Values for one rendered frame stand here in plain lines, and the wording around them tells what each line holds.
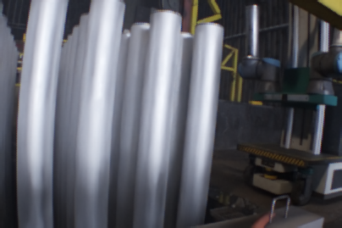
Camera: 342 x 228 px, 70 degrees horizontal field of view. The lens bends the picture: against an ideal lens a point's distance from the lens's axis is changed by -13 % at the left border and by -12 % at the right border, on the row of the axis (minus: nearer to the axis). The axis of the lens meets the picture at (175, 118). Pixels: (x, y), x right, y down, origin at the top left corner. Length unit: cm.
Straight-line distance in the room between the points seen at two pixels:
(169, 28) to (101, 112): 52
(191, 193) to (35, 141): 85
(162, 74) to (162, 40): 17
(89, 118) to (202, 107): 59
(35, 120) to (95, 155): 30
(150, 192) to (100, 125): 42
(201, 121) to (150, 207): 52
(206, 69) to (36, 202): 106
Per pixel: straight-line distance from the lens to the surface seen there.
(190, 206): 156
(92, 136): 123
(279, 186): 186
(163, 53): 134
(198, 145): 147
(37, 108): 119
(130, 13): 1076
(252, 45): 226
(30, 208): 129
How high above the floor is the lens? 56
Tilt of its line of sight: 3 degrees down
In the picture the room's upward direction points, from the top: 5 degrees clockwise
